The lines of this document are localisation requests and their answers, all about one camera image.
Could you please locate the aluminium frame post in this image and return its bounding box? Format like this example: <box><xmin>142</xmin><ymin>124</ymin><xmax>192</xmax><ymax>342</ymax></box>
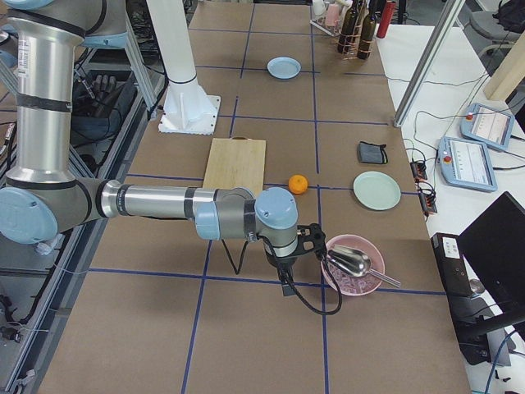
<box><xmin>393</xmin><ymin>0</ymin><xmax>466</xmax><ymax>127</ymax></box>

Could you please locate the black camera cable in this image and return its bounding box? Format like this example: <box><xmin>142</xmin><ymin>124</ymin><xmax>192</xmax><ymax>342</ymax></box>
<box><xmin>262</xmin><ymin>237</ymin><xmax>344</xmax><ymax>316</ymax></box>

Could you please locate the copper wire bottle rack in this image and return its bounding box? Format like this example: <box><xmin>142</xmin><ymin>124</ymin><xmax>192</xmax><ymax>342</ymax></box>
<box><xmin>310</xmin><ymin>1</ymin><xmax>378</xmax><ymax>60</ymax></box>

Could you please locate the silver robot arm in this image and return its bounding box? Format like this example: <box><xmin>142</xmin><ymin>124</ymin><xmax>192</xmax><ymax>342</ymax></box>
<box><xmin>1</xmin><ymin>1</ymin><xmax>305</xmax><ymax>296</ymax></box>

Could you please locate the orange mandarin fruit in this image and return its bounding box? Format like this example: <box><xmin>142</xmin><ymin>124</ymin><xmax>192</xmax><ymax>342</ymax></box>
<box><xmin>288</xmin><ymin>174</ymin><xmax>309</xmax><ymax>195</ymax></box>

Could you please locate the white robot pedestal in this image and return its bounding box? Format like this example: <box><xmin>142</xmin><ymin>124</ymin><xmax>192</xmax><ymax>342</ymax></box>
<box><xmin>147</xmin><ymin>0</ymin><xmax>221</xmax><ymax>135</ymax></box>

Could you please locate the black computer box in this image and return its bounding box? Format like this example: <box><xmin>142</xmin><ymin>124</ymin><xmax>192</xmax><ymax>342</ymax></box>
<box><xmin>431</xmin><ymin>232</ymin><xmax>473</xmax><ymax>297</ymax></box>

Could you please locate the blue teach pendant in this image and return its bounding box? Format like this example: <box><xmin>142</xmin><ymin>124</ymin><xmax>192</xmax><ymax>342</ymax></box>
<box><xmin>460</xmin><ymin>103</ymin><xmax>515</xmax><ymax>151</ymax></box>
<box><xmin>438</xmin><ymin>136</ymin><xmax>498</xmax><ymax>192</ymax></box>

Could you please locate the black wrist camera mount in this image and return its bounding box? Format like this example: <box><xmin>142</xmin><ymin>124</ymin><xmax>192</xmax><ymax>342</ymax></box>
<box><xmin>294</xmin><ymin>223</ymin><xmax>326</xmax><ymax>259</ymax></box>

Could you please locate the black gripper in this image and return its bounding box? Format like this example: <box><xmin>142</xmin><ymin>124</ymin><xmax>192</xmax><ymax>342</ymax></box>
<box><xmin>265</xmin><ymin>249</ymin><xmax>301</xmax><ymax>296</ymax></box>

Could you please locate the pink bowl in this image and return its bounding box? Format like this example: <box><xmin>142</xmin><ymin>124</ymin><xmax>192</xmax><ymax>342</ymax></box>
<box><xmin>326</xmin><ymin>234</ymin><xmax>385</xmax><ymax>296</ymax></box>

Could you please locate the red thermos bottle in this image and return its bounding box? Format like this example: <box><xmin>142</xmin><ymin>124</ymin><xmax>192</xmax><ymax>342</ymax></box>
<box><xmin>377</xmin><ymin>0</ymin><xmax>396</xmax><ymax>39</ymax></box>

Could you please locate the dark wine bottle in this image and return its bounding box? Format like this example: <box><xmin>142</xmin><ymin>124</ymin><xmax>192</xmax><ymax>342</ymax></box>
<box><xmin>337</xmin><ymin>0</ymin><xmax>359</xmax><ymax>53</ymax></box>
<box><xmin>357</xmin><ymin>0</ymin><xmax>377</xmax><ymax>60</ymax></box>

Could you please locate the metal scoop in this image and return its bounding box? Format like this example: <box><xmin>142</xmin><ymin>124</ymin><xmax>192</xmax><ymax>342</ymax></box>
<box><xmin>327</xmin><ymin>245</ymin><xmax>401</xmax><ymax>288</ymax></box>

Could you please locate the black computer monitor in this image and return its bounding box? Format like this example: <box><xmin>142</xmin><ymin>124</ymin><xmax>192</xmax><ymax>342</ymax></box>
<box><xmin>459</xmin><ymin>191</ymin><xmax>524</xmax><ymax>311</ymax></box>

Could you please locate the wooden cutting board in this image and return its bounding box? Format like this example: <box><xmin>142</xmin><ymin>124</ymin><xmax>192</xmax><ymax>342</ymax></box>
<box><xmin>203</xmin><ymin>138</ymin><xmax>267</xmax><ymax>196</ymax></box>

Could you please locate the light blue plate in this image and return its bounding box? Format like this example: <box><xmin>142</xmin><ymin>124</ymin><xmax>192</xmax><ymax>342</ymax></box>
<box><xmin>267</xmin><ymin>57</ymin><xmax>302</xmax><ymax>80</ymax></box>

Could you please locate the orange black usb hub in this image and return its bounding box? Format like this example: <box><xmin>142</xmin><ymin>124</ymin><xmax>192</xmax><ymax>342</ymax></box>
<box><xmin>417</xmin><ymin>182</ymin><xmax>437</xmax><ymax>218</ymax></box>
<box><xmin>409</xmin><ymin>161</ymin><xmax>427</xmax><ymax>181</ymax></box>

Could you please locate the light green plate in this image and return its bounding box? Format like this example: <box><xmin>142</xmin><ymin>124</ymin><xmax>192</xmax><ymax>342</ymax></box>
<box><xmin>353</xmin><ymin>171</ymin><xmax>401</xmax><ymax>211</ymax></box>

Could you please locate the folded grey cloth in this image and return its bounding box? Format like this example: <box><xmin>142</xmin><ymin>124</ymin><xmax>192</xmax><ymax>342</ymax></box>
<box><xmin>358</xmin><ymin>141</ymin><xmax>389</xmax><ymax>164</ymax></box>

